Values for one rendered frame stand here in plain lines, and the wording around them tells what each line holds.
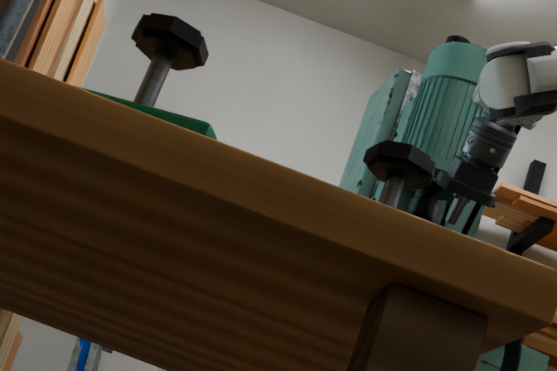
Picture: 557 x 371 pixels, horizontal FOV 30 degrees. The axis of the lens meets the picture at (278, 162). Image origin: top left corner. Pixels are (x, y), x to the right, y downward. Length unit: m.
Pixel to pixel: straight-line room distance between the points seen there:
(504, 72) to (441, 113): 0.49
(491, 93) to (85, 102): 1.36
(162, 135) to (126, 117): 0.02
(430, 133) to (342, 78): 2.69
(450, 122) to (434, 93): 0.09
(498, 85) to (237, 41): 3.21
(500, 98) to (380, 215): 1.31
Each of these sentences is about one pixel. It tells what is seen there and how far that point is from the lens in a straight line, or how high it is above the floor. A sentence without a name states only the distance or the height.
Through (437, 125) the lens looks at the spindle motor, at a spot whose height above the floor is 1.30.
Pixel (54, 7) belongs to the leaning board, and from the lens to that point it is 3.38.
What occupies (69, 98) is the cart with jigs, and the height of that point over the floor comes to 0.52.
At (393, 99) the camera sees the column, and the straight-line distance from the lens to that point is 2.45.
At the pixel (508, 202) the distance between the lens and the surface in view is 4.40.
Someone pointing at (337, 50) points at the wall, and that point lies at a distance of 4.90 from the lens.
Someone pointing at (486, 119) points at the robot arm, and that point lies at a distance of 2.00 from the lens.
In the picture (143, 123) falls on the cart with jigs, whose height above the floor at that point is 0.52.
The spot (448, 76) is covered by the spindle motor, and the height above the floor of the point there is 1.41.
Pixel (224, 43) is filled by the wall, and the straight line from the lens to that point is 4.85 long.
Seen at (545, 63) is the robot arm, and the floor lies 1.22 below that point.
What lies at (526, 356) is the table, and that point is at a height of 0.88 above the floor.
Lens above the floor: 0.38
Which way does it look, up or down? 20 degrees up
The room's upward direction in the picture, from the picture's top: 21 degrees clockwise
